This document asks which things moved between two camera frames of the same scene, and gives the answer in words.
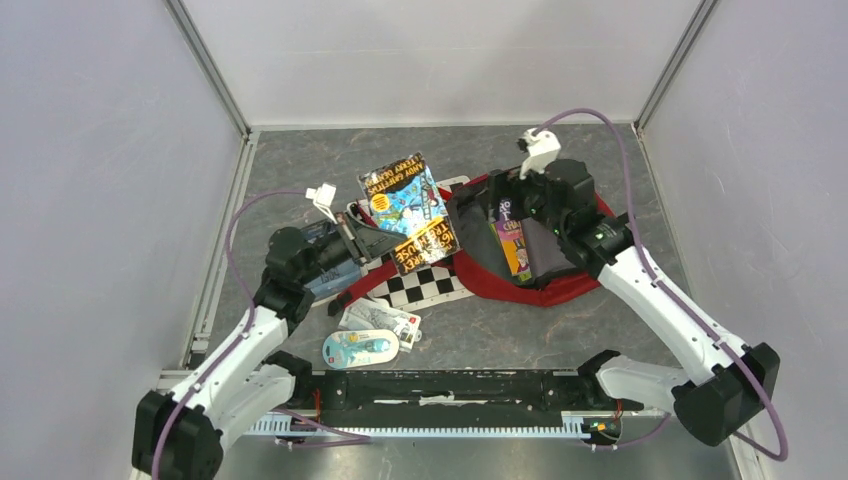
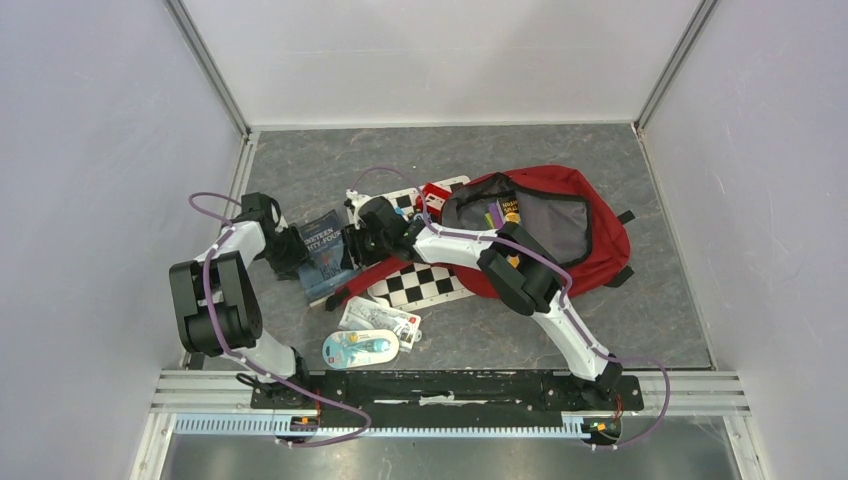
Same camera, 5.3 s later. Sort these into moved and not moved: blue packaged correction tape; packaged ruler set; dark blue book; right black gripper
Moved: right black gripper
Not moved: dark blue book; blue packaged correction tape; packaged ruler set
